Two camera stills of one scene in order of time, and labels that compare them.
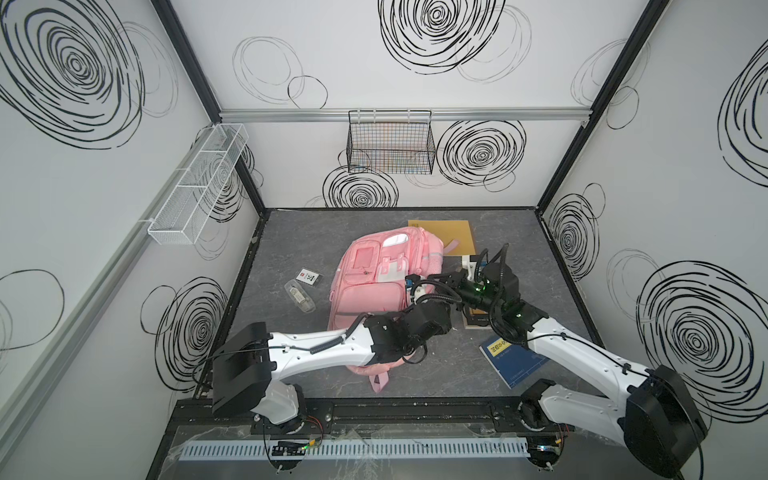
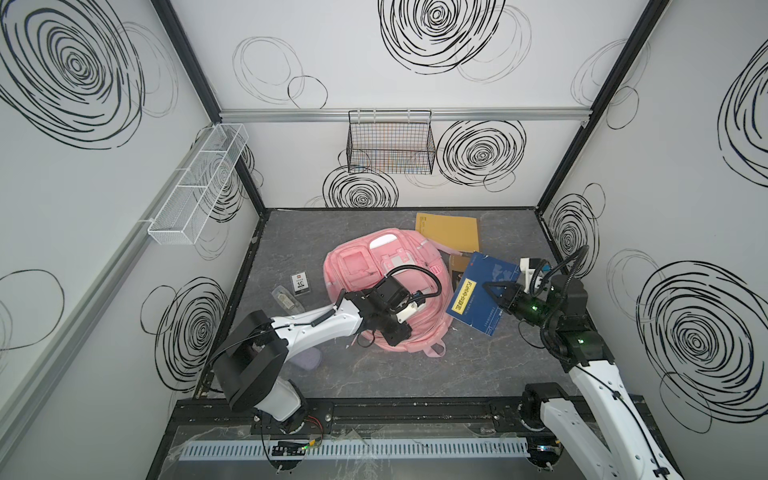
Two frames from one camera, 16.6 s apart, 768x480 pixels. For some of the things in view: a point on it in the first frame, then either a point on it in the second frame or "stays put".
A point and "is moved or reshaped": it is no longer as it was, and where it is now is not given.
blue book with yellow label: (511, 359) is moved or reshaped
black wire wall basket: (390, 142) stays put
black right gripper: (455, 285) -> (513, 300)
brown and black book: (476, 319) -> (458, 266)
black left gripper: (438, 315) -> (392, 327)
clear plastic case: (300, 295) -> (290, 303)
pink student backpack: (370, 273) is moved or reshaped
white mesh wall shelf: (183, 216) stays put
